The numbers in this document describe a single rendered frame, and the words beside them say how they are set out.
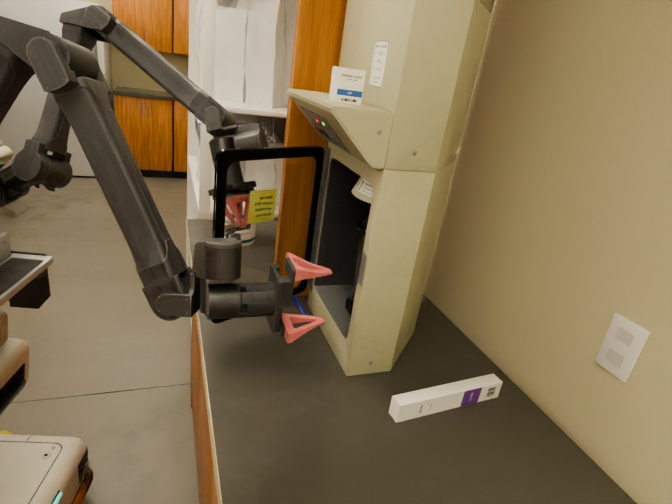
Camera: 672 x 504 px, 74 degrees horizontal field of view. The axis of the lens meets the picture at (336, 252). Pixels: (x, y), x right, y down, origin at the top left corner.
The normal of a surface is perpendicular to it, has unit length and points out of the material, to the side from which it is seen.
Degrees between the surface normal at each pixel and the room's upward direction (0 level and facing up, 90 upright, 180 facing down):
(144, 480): 0
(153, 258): 67
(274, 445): 0
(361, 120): 90
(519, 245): 90
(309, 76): 90
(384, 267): 90
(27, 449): 0
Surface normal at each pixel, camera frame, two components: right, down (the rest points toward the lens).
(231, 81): -0.09, 0.42
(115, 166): 0.01, 0.18
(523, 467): 0.14, -0.91
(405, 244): 0.33, 0.40
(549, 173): -0.93, 0.00
